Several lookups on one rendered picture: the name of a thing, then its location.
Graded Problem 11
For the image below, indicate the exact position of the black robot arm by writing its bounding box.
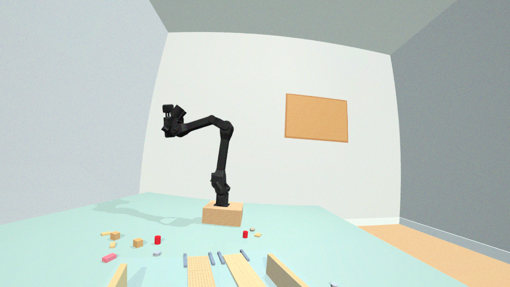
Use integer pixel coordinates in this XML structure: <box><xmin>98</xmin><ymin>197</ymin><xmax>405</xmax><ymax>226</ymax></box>
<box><xmin>161</xmin><ymin>105</ymin><xmax>234</xmax><ymax>207</ymax></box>

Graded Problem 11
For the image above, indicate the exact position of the pink rectangular block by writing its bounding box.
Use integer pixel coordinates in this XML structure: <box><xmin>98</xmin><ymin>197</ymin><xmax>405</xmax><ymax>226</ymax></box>
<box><xmin>102</xmin><ymin>253</ymin><xmax>117</xmax><ymax>263</ymax></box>

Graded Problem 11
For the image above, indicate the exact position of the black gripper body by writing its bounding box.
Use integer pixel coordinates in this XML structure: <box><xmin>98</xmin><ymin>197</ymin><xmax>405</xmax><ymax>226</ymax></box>
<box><xmin>162</xmin><ymin>104</ymin><xmax>175</xmax><ymax>138</ymax></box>

